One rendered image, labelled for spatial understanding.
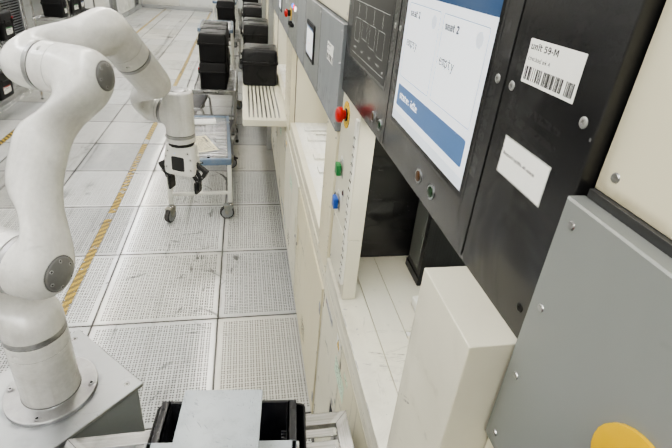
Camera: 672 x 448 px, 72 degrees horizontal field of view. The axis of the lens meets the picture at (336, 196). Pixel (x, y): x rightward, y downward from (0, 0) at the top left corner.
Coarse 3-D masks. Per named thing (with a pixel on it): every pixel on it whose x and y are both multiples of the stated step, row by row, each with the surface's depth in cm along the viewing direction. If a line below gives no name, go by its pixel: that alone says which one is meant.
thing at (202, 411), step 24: (168, 408) 79; (192, 408) 69; (216, 408) 69; (240, 408) 70; (264, 408) 83; (288, 408) 81; (168, 432) 79; (192, 432) 66; (216, 432) 66; (240, 432) 66; (264, 432) 86; (288, 432) 77
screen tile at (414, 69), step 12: (420, 12) 65; (432, 12) 61; (408, 24) 70; (420, 24) 65; (420, 36) 65; (432, 36) 61; (432, 48) 61; (408, 60) 70; (420, 60) 65; (432, 60) 61; (408, 72) 70; (420, 72) 65; (420, 84) 65
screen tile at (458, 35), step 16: (448, 16) 56; (448, 32) 56; (464, 32) 52; (448, 48) 56; (464, 48) 52; (480, 64) 49; (448, 80) 56; (464, 80) 52; (432, 96) 61; (448, 96) 56; (464, 96) 52; (448, 112) 56; (464, 112) 52
